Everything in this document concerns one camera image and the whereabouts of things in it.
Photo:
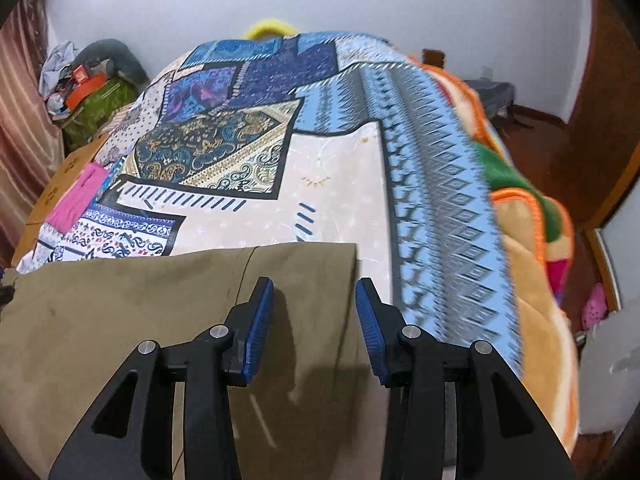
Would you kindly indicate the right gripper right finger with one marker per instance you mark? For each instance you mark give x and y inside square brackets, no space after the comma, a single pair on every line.
[501,432]

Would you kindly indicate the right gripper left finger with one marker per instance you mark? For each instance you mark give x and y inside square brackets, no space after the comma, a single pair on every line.
[127,431]

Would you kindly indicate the olive green pants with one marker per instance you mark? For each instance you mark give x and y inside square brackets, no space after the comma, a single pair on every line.
[314,409]

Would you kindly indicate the white mini fridge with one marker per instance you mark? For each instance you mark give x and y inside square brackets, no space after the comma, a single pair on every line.
[609,373]

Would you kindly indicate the pink slipper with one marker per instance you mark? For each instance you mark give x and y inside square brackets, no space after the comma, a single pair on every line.
[595,309]

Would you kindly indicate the orange fleece blanket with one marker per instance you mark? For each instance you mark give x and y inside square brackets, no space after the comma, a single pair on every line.
[540,242]

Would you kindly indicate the pink garment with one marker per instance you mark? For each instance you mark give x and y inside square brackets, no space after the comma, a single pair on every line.
[77,198]

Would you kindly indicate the striped brown curtain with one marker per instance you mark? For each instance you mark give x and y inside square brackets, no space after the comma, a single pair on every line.
[31,146]

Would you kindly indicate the brown wooden door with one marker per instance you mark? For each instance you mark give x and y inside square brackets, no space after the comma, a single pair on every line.
[604,125]

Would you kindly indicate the green storage box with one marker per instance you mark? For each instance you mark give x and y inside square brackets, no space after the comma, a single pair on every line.
[94,111]

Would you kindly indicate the grey bag on floor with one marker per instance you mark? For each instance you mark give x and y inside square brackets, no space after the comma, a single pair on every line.
[497,97]

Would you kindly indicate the blue patchwork bed quilt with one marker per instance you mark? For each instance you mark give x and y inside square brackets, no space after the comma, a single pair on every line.
[321,137]

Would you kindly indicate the orange box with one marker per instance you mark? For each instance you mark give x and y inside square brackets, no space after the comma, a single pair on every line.
[80,92]

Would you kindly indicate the grey neck pillow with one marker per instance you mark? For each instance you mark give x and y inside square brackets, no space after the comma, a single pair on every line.
[125,64]

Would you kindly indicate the grey crumpled cloth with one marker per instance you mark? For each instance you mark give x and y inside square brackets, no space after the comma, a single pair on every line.
[60,56]

